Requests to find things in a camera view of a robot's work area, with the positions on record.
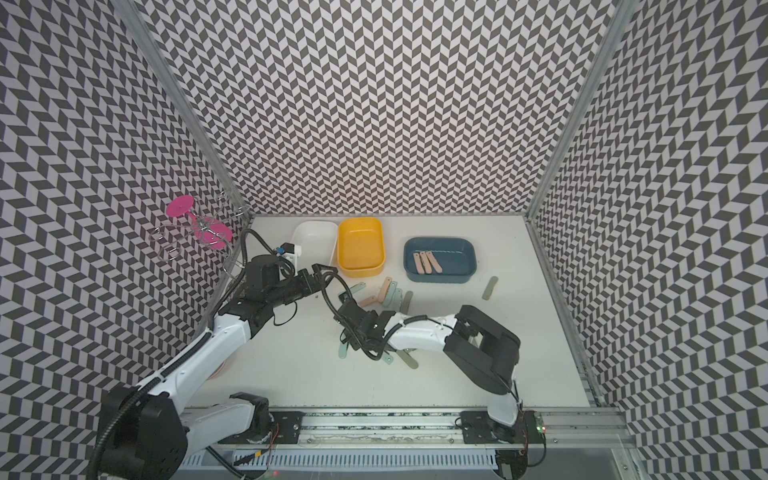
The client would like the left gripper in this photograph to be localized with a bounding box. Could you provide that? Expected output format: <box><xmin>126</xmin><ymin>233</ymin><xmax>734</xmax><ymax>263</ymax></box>
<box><xmin>268</xmin><ymin>264</ymin><xmax>338</xmax><ymax>309</ymax></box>

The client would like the pink fruit knife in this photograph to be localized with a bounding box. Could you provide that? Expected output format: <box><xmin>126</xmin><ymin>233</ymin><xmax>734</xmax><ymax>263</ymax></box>
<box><xmin>420</xmin><ymin>252</ymin><xmax>432</xmax><ymax>274</ymax></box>
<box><xmin>426</xmin><ymin>251</ymin><xmax>443</xmax><ymax>273</ymax></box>
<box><xmin>358</xmin><ymin>295</ymin><xmax>379</xmax><ymax>308</ymax></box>
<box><xmin>413</xmin><ymin>252</ymin><xmax>425</xmax><ymax>275</ymax></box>
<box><xmin>377</xmin><ymin>276</ymin><xmax>392</xmax><ymax>304</ymax></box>

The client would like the yellow storage box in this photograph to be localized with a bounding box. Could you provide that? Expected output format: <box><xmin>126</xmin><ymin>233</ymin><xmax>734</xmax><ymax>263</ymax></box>
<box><xmin>337</xmin><ymin>217</ymin><xmax>386</xmax><ymax>278</ymax></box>

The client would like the dark teal storage box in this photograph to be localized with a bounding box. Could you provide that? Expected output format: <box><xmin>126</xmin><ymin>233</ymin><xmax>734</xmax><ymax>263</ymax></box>
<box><xmin>403</xmin><ymin>236</ymin><xmax>477</xmax><ymax>284</ymax></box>

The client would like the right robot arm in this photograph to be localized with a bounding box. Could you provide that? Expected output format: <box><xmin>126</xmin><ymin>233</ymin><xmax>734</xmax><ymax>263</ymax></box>
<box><xmin>313</xmin><ymin>264</ymin><xmax>522</xmax><ymax>443</ymax></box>

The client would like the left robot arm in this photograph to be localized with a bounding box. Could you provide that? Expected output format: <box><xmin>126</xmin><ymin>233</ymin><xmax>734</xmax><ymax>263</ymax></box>
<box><xmin>86</xmin><ymin>241</ymin><xmax>337</xmax><ymax>479</ymax></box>

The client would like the white storage box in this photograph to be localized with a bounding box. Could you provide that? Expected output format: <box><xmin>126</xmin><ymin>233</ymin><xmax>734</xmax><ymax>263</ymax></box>
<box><xmin>291</xmin><ymin>220</ymin><xmax>338</xmax><ymax>270</ymax></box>

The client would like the mint fruit knife far left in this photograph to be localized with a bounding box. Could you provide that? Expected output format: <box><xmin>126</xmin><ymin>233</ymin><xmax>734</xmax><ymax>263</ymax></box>
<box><xmin>350</xmin><ymin>282</ymin><xmax>366</xmax><ymax>294</ymax></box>

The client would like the olive fruit knife upper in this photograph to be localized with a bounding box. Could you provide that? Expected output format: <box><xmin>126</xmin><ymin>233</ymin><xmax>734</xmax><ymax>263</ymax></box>
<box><xmin>399</xmin><ymin>291</ymin><xmax>413</xmax><ymax>314</ymax></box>

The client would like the olive fruit knife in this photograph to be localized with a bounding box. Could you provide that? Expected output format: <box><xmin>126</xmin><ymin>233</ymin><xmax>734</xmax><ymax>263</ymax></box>
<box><xmin>482</xmin><ymin>276</ymin><xmax>499</xmax><ymax>301</ymax></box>
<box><xmin>397</xmin><ymin>350</ymin><xmax>419</xmax><ymax>370</ymax></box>
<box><xmin>399</xmin><ymin>291</ymin><xmax>413</xmax><ymax>314</ymax></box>

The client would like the mint fruit knife upper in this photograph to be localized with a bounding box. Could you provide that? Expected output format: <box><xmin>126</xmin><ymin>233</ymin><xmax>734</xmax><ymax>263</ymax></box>
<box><xmin>382</xmin><ymin>281</ymin><xmax>397</xmax><ymax>307</ymax></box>

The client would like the mint fruit knife middle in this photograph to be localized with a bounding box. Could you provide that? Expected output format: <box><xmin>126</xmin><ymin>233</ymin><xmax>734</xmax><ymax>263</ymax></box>
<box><xmin>393</xmin><ymin>288</ymin><xmax>403</xmax><ymax>310</ymax></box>

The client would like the olive fruit knife lower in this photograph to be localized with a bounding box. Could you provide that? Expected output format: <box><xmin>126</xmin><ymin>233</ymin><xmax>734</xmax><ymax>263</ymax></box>
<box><xmin>397</xmin><ymin>350</ymin><xmax>419</xmax><ymax>370</ymax></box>

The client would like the olive fruit knife far right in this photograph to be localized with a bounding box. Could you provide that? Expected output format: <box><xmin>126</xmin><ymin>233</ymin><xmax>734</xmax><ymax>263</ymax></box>
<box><xmin>482</xmin><ymin>276</ymin><xmax>499</xmax><ymax>301</ymax></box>

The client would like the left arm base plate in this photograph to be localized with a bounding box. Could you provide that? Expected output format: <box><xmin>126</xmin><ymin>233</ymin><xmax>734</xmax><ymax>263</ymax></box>
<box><xmin>219</xmin><ymin>410</ymin><xmax>305</xmax><ymax>446</ymax></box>

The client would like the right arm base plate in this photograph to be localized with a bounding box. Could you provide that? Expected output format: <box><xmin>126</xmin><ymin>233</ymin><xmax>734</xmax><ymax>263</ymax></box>
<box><xmin>454</xmin><ymin>410</ymin><xmax>546</xmax><ymax>446</ymax></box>

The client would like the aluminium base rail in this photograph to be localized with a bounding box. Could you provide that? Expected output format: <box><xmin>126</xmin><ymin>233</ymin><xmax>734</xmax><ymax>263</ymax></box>
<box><xmin>128</xmin><ymin>405</ymin><xmax>640</xmax><ymax>455</ymax></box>

